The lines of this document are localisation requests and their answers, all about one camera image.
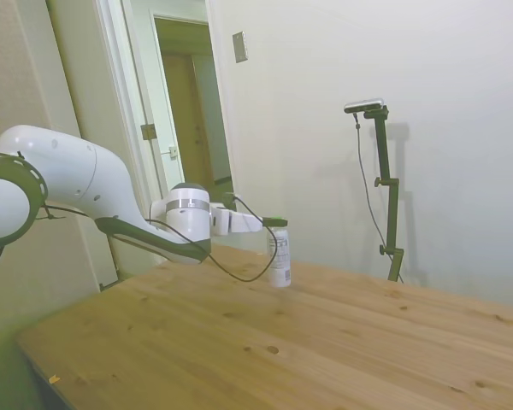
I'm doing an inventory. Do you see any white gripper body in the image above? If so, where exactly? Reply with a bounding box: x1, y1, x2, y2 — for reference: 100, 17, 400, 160
208, 202, 267, 237

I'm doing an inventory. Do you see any white water bottle green cap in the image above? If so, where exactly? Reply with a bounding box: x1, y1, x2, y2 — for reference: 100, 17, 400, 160
267, 217, 293, 289

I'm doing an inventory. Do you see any brown wooden door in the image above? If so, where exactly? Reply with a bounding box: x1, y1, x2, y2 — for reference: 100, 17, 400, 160
161, 50, 208, 189

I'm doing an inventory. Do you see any white open door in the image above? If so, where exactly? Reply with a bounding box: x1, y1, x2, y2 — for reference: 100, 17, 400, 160
45, 0, 134, 292

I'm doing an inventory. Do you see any dark camera stand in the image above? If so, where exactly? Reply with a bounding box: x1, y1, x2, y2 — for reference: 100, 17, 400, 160
363, 107, 405, 283

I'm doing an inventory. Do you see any grey camera on stand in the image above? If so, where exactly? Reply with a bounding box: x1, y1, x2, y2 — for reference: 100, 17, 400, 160
344, 97, 386, 114

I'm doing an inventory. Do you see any grey wall switch plate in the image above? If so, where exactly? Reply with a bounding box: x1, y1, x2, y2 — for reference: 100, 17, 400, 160
232, 30, 250, 64

